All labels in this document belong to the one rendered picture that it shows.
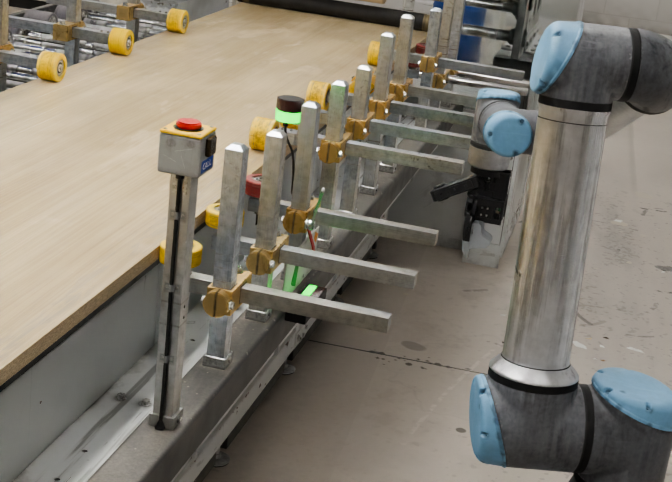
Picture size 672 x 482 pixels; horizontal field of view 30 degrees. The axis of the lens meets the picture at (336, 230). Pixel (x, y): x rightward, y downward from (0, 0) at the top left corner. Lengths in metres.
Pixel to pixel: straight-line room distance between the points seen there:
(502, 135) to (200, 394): 0.79
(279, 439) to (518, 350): 1.65
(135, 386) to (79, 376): 0.19
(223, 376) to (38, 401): 0.37
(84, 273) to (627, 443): 0.97
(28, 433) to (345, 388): 1.92
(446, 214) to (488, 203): 2.57
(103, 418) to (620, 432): 0.92
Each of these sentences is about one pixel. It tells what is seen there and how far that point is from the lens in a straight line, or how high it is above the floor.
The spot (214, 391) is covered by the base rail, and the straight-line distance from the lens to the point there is 2.30.
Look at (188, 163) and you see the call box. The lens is 1.97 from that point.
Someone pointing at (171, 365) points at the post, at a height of 0.82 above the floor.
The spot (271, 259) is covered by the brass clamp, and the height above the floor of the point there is 0.84.
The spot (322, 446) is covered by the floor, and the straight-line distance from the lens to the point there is 3.61.
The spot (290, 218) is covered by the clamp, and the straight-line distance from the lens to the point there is 2.75.
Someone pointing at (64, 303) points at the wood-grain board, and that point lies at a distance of 2.12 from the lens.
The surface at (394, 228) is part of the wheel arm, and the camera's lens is 2.77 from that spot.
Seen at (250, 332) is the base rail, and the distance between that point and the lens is 2.55.
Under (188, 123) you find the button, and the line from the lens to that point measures 1.97.
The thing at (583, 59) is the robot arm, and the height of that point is 1.40.
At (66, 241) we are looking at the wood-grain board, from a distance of 2.39.
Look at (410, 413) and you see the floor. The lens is 3.87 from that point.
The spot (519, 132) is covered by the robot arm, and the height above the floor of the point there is 1.15.
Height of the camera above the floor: 1.73
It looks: 19 degrees down
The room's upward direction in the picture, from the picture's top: 7 degrees clockwise
